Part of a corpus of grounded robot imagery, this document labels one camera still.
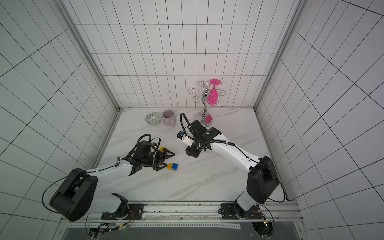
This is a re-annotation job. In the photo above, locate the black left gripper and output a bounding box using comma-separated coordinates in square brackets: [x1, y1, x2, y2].
[142, 148, 176, 172]

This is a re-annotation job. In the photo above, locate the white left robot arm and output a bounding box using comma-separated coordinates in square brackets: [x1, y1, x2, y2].
[49, 141, 175, 222]

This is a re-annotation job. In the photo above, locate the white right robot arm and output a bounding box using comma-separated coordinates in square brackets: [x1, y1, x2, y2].
[177, 121, 281, 212]

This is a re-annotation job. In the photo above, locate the pink ribbed mug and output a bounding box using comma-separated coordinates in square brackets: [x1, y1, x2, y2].
[162, 110, 176, 127]

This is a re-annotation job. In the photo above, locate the patterned ceramic bowl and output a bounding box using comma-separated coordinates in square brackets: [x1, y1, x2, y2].
[145, 112, 163, 126]

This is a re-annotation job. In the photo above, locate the pink plastic wine glass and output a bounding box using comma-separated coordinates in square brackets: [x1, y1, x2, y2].
[207, 79, 221, 106]

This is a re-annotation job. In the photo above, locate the chrome cup holder stand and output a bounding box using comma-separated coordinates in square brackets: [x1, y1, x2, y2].
[188, 81, 226, 127]

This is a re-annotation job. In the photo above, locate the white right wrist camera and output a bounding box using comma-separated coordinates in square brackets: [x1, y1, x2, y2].
[177, 131, 194, 147]

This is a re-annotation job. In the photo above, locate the black corrugated left cable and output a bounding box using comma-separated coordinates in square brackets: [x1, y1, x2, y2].
[135, 133, 161, 151]

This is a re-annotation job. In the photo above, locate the black corrugated cable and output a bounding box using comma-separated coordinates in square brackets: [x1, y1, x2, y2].
[179, 112, 196, 142]
[135, 133, 161, 151]

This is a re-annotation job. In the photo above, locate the black corrugated right cable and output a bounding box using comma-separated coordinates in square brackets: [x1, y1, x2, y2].
[179, 112, 196, 142]

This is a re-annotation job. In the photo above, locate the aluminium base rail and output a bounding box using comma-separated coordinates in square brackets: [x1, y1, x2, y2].
[63, 201, 304, 229]

